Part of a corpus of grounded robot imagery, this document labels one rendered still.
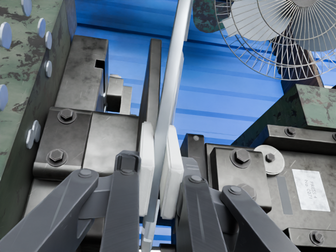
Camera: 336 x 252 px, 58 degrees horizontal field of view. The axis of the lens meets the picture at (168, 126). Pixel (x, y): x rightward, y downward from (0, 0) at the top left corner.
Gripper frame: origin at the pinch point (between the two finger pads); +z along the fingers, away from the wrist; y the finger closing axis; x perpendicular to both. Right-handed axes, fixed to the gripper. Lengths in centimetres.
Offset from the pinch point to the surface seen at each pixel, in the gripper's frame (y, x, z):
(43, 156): -11.9, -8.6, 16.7
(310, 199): 28.0, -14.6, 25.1
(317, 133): 29.8, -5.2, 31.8
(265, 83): 93, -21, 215
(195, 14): 22, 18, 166
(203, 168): 10.2, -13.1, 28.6
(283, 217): 22.7, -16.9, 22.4
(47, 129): -12.5, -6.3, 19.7
